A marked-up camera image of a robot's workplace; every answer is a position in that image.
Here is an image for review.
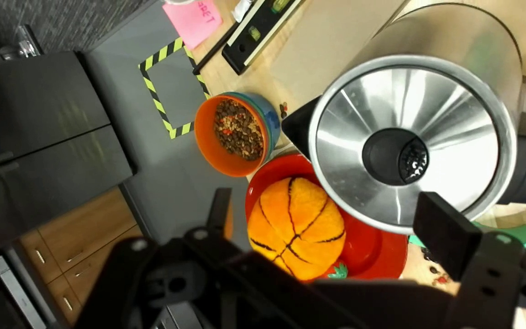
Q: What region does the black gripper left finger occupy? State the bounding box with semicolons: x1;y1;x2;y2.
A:
72;186;240;329

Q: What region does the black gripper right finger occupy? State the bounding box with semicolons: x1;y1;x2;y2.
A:
412;190;526;329

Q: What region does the stainless steel electric kettle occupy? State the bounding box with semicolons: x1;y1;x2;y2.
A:
279;0;526;236

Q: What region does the orange plush pumpkin ball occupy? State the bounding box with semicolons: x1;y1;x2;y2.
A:
246;175;346;283

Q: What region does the red plate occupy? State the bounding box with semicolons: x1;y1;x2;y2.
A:
242;152;410;281

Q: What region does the orange bowl with beans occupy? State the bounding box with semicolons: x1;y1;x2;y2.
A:
193;90;281;179

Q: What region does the small toy strawberry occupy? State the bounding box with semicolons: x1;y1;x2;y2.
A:
324;261;350;281

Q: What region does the yellow black hazard tape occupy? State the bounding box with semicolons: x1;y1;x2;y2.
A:
138;37;211;141

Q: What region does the wooden base cabinet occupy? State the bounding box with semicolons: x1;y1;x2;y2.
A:
14;186;145;327

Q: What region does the black pen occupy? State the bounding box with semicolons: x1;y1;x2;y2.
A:
191;24;240;77

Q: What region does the black level tool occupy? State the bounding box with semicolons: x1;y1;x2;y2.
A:
220;0;304;77

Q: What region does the pink sticky note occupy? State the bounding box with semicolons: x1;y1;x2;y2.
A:
160;0;222;51

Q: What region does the dark steel refrigerator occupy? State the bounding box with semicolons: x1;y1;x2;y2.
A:
0;51;134;245

